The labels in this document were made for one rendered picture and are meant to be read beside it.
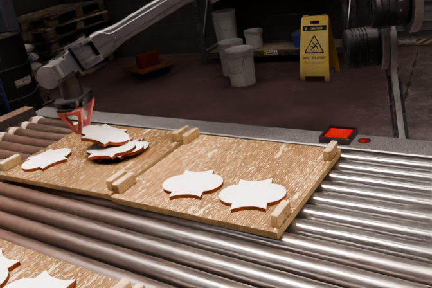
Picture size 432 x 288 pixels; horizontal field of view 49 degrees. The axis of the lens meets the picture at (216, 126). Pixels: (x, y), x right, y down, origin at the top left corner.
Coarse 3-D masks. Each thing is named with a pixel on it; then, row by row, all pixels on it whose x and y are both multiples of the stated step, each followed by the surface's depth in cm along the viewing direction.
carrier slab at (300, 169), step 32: (192, 160) 117; (224, 160) 114; (256, 160) 112; (288, 160) 109; (320, 160) 107; (128, 192) 106; (160, 192) 104; (288, 192) 96; (224, 224) 90; (256, 224) 87; (288, 224) 88
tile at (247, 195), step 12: (240, 180) 102; (264, 180) 100; (228, 192) 98; (240, 192) 97; (252, 192) 96; (264, 192) 95; (276, 192) 95; (228, 204) 94; (240, 204) 92; (252, 204) 92; (264, 204) 91
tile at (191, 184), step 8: (176, 176) 108; (184, 176) 107; (192, 176) 107; (200, 176) 106; (208, 176) 106; (216, 176) 105; (168, 184) 105; (176, 184) 104; (184, 184) 104; (192, 184) 103; (200, 184) 102; (208, 184) 102; (216, 184) 101; (168, 192) 103; (176, 192) 101; (184, 192) 100; (192, 192) 100; (200, 192) 99; (208, 192) 100
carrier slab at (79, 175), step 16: (128, 128) 145; (64, 144) 141; (80, 144) 139; (160, 144) 130; (176, 144) 128; (80, 160) 128; (96, 160) 126; (112, 160) 124; (128, 160) 123; (144, 160) 121; (160, 160) 122; (0, 176) 128; (16, 176) 124; (32, 176) 123; (48, 176) 121; (64, 176) 120; (80, 176) 118; (96, 176) 117; (80, 192) 112; (96, 192) 109; (112, 192) 108
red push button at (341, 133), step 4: (332, 128) 124; (328, 132) 121; (332, 132) 121; (336, 132) 121; (340, 132) 120; (344, 132) 120; (348, 132) 120; (328, 136) 119; (332, 136) 119; (336, 136) 119; (340, 136) 118; (344, 136) 118
